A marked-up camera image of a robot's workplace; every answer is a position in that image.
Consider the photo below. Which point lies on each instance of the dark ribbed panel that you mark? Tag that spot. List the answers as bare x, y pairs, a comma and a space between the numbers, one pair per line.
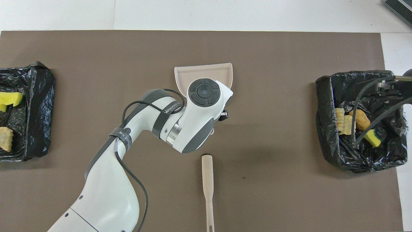
400, 9

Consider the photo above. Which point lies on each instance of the orange brown nugget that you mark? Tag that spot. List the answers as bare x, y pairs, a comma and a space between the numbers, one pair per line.
362, 120

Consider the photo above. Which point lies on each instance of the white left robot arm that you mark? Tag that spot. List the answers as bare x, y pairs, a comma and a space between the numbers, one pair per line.
109, 193

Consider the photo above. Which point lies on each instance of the pale yellow scrap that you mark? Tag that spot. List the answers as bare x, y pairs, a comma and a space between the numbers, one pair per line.
5, 139
347, 125

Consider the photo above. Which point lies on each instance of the beige hand brush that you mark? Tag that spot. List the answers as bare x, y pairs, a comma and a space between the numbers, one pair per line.
208, 180

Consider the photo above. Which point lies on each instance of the yellow green sponge piece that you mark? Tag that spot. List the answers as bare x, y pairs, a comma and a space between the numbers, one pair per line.
9, 98
373, 138

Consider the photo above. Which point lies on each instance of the beige plastic dustpan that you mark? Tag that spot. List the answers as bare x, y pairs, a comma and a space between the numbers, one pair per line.
186, 75

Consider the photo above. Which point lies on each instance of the bin with black bag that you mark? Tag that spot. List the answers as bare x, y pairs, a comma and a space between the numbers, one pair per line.
35, 112
370, 154

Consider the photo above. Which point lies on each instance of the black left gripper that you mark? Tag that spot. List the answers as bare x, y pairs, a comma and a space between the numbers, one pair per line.
223, 115

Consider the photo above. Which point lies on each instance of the striped cream orange bread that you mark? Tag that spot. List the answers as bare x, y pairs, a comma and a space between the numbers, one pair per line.
339, 117

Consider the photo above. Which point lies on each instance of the brown table mat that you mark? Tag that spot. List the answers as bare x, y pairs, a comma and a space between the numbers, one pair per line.
257, 193

